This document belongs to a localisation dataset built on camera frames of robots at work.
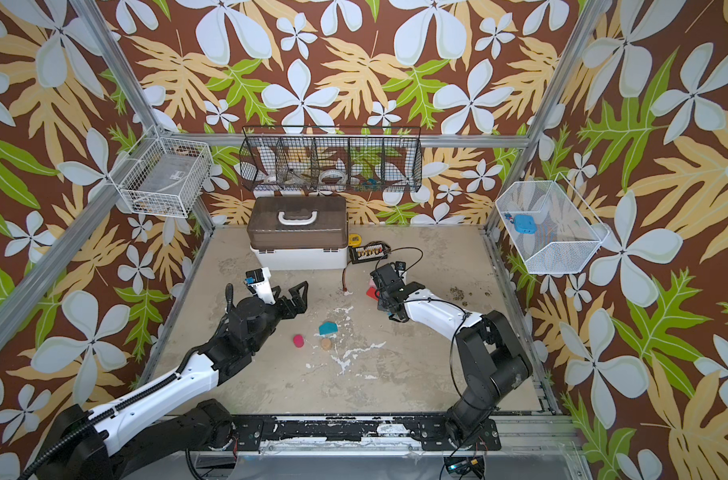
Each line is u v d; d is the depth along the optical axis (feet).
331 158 3.20
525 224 2.82
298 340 2.92
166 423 1.89
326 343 2.87
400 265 2.68
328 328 3.06
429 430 2.44
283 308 2.26
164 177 2.82
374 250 3.65
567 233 2.54
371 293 3.30
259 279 2.18
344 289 3.33
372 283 2.46
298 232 2.97
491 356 1.51
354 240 3.73
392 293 2.28
